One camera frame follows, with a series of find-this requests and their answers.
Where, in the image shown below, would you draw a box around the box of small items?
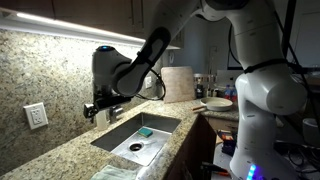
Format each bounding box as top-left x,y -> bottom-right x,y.
216,129 -> 238,157

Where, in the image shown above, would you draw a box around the black vertical pole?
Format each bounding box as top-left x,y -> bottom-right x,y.
281,0 -> 298,58

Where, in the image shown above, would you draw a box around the wooden cutting board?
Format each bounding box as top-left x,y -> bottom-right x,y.
160,65 -> 196,104

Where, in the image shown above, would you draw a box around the spice jar rack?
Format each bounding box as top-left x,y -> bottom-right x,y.
193,73 -> 218,98

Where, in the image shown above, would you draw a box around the white wall power outlet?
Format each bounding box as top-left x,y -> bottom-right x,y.
23,102 -> 49,130

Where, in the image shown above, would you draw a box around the stainless steel sink basin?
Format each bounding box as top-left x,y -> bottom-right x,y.
90,111 -> 183,168

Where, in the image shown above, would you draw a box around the dark wooden base cabinet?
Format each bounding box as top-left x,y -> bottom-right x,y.
164,114 -> 218,180

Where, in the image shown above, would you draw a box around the white teal folded towel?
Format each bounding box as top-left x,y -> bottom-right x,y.
90,164 -> 138,180

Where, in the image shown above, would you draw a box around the red handled tool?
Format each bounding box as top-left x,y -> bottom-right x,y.
200,162 -> 231,177

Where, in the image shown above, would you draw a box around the teal sponge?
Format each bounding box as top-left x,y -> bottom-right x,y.
137,127 -> 154,139

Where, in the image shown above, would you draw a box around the under-cabinet light strip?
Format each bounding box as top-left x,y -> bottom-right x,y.
0,8 -> 181,51

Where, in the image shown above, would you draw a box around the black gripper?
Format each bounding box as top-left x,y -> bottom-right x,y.
83,94 -> 132,120

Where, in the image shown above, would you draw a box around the dark wooden wall cabinets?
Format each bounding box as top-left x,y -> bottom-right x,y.
0,0 -> 186,49

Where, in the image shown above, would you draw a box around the white frying pan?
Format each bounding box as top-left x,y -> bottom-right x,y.
191,96 -> 234,113

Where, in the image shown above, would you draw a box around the white countertop box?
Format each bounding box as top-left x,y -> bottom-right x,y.
216,69 -> 242,88

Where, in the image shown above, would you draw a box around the blue label water bottle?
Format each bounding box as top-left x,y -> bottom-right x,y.
230,84 -> 239,103
223,84 -> 232,100

